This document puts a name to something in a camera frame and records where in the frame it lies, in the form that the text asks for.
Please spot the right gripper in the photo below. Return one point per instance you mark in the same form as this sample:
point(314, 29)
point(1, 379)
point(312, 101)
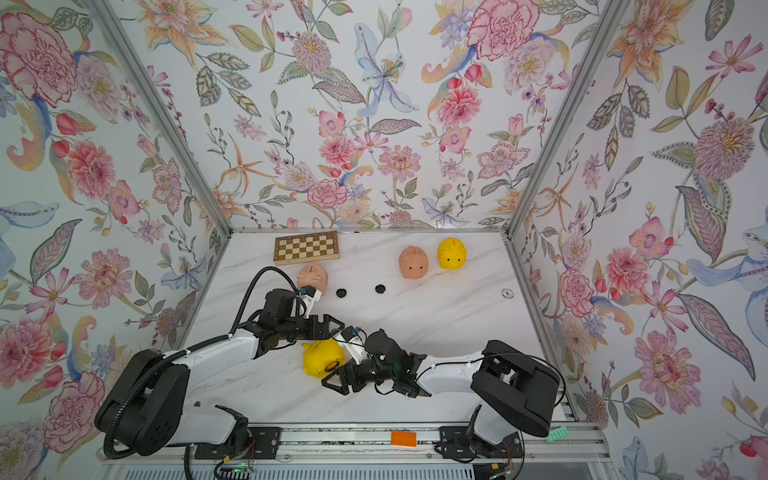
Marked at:
point(351, 370)

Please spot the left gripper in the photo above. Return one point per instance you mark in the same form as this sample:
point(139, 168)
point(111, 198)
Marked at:
point(323, 332)

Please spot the yellow piggy bank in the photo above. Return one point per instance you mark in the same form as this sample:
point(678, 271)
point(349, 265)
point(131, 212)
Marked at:
point(322, 357)
point(452, 254)

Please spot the pink piggy bank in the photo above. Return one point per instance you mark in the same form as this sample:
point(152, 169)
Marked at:
point(413, 263)
point(313, 275)

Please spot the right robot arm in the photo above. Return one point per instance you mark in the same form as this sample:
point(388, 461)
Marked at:
point(514, 391)

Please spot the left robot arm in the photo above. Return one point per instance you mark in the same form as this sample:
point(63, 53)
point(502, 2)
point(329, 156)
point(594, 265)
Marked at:
point(148, 409)

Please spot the wooden chessboard box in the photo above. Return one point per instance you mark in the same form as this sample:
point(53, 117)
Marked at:
point(306, 248)

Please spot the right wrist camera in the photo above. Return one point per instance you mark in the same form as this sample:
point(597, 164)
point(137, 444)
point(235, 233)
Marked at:
point(354, 344)

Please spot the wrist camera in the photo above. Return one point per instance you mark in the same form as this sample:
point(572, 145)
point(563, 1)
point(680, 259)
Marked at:
point(354, 344)
point(309, 296)

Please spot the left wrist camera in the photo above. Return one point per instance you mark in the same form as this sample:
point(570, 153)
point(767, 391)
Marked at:
point(309, 296)

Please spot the orange tag on rail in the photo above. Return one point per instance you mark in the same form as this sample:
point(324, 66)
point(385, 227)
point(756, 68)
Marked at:
point(404, 439)

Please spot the green connector on rail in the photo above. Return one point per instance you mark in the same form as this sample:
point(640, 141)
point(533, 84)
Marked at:
point(557, 434)

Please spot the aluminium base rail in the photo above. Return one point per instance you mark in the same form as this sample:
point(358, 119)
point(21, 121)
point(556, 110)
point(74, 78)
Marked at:
point(304, 443)

